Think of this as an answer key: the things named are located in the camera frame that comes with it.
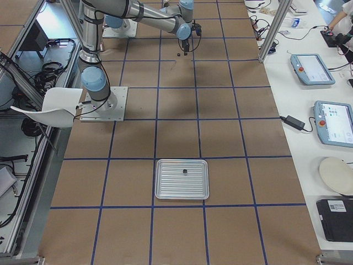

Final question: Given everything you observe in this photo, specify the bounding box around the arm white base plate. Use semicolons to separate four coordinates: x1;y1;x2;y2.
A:
103;19;137;39
79;87;128;122

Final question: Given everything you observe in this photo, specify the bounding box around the black power adapter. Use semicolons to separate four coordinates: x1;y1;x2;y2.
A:
280;115;305;131

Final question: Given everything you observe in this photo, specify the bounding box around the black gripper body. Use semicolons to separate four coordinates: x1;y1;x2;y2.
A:
181;39;190;51

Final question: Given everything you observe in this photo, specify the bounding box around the blue teach pendant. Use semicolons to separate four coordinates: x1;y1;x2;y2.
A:
313;100;352;148
290;54;335;86

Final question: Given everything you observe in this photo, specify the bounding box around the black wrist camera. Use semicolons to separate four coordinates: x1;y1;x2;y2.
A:
192;23;202;37

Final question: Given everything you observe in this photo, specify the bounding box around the silver ribbed metal tray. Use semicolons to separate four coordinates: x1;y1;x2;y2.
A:
154;159;210;200

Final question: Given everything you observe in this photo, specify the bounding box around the white round plate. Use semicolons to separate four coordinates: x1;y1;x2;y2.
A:
319;157;352;197

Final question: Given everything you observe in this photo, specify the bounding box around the aluminium frame post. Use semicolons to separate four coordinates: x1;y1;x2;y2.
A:
258;0;292;63

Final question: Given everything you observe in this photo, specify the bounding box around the far blue teach pendant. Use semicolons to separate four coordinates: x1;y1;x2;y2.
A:
290;54;335;86

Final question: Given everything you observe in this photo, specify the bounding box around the near blue teach pendant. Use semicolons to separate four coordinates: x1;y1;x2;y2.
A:
313;100;352;148

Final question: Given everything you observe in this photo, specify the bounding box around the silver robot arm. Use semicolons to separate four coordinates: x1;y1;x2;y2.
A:
79;1;194;111
102;1;200;55

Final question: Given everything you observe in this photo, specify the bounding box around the white plastic chair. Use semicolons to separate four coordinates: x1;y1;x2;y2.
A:
10;87;83;128

